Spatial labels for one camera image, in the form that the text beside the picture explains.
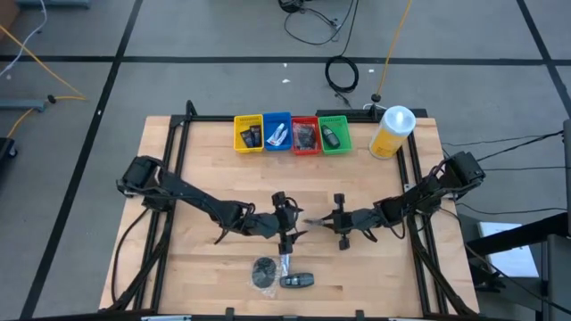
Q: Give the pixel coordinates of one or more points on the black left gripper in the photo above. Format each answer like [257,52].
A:
[281,223]

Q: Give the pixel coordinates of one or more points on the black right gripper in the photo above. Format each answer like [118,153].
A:
[357,220]

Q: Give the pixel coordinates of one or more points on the small white toothpaste tube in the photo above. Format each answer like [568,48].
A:
[285,264]
[312,221]

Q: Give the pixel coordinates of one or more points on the small black squeeze tube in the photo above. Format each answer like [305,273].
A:
[256,136]
[246,139]

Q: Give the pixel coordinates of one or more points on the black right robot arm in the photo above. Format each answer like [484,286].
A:
[424,194]

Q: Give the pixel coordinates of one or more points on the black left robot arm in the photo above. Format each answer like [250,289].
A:
[196,196]

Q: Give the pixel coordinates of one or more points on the green plastic basket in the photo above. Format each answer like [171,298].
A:
[344,134]

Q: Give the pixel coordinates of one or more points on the black table clamp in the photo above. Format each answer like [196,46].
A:
[229,313]
[359,314]

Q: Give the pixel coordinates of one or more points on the yellow wipes canister white lid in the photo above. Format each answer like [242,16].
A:
[388,140]

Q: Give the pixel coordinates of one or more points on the red plastic basket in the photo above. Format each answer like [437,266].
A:
[307,119]

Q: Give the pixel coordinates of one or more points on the blue plastic basket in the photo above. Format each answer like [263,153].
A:
[270,119]

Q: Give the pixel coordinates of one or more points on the yellow plastic basket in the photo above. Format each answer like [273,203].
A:
[249,120]

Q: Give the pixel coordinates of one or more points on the white box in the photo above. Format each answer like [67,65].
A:
[513,263]

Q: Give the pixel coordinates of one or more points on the black beam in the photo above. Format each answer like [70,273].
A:
[526,234]

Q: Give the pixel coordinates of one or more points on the grey cabinet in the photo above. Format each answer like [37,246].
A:
[560,276]

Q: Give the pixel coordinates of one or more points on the grey power strip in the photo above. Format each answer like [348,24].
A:
[22,105]

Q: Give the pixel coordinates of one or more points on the black caster base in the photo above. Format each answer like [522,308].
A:
[5,149]

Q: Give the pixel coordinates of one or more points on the grey floor bar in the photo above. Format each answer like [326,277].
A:
[53,2]

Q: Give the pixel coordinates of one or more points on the black camera mount knob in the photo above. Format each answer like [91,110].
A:
[376,97]

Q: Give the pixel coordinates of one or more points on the black metal table frame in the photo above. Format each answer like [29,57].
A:
[209,118]

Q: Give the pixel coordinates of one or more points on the silver bracket plate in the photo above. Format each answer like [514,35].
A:
[167,318]

